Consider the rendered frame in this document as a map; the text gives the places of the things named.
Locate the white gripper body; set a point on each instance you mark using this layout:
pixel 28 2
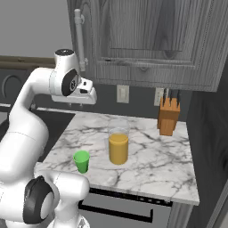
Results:
pixel 84 98

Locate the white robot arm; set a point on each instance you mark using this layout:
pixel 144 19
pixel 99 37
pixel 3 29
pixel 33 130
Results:
pixel 26 139

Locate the glass pitcher with orange juice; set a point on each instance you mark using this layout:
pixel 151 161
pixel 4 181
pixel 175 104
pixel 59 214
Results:
pixel 118 148

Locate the green cup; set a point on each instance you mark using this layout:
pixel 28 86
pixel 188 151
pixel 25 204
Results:
pixel 81 162

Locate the wooden knife block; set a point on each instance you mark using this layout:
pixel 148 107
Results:
pixel 168 118

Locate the grey wooden cupboard door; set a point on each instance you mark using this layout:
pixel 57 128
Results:
pixel 154 38

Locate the grey dishwasher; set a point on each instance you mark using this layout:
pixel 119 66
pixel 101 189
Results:
pixel 124 209

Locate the dark tall cupboard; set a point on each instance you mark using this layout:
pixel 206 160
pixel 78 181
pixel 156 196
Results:
pixel 207 142

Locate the white wall outlet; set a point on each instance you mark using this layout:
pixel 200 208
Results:
pixel 123 93
pixel 157 96

